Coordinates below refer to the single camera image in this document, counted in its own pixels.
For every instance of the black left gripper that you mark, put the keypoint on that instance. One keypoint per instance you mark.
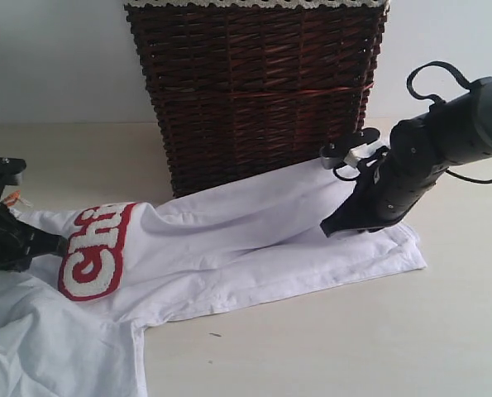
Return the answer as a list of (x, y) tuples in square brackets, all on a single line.
[(14, 251)]

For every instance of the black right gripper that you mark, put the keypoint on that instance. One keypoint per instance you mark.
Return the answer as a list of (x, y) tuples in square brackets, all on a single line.
[(390, 189)]

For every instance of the white shirt with red lettering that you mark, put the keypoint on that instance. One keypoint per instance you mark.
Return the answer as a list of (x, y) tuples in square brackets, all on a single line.
[(74, 326)]

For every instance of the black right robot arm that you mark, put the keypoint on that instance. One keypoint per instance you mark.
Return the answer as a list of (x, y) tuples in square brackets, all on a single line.
[(460, 130)]

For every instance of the dark brown wicker basket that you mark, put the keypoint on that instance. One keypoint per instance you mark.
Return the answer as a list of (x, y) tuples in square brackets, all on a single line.
[(239, 91)]

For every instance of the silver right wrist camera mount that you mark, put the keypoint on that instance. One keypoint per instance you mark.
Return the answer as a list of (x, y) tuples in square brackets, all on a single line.
[(351, 149)]

